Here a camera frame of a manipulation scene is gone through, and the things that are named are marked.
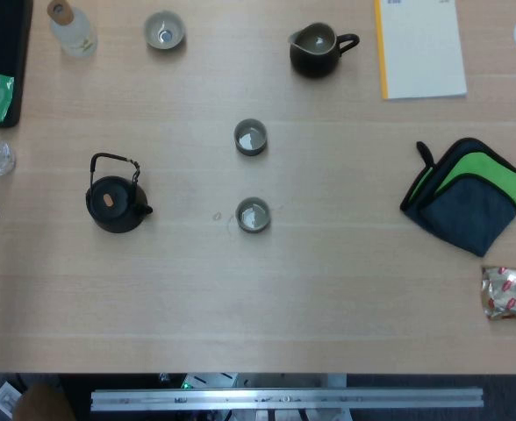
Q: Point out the white booklet yellow spine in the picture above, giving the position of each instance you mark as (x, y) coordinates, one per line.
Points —
(424, 52)

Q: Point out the black cast iron teapot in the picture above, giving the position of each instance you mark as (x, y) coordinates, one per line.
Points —
(113, 206)

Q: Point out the black plastic tray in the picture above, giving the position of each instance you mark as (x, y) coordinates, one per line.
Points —
(3, 35)

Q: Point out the blue green folded cloth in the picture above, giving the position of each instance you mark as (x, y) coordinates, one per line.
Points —
(473, 215)

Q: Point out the grey tea cup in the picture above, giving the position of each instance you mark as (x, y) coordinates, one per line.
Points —
(250, 149)
(252, 226)

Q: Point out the silver foil snack bag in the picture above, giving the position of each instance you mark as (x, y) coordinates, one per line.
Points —
(512, 294)

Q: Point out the flared grey tea bowl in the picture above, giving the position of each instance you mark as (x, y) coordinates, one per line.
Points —
(155, 39)

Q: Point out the dark ceramic pitcher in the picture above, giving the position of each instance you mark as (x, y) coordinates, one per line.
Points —
(313, 61)

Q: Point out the brown rounded object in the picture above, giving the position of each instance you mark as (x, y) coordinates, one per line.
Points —
(43, 403)

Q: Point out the white floor socket box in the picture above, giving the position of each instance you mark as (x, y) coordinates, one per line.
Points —
(5, 398)

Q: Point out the aluminium profile rail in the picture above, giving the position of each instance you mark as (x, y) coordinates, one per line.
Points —
(284, 398)

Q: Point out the white robot base unit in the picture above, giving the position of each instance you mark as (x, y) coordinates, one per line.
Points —
(284, 380)

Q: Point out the glass bottle with cork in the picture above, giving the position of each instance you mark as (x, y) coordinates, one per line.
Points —
(76, 37)

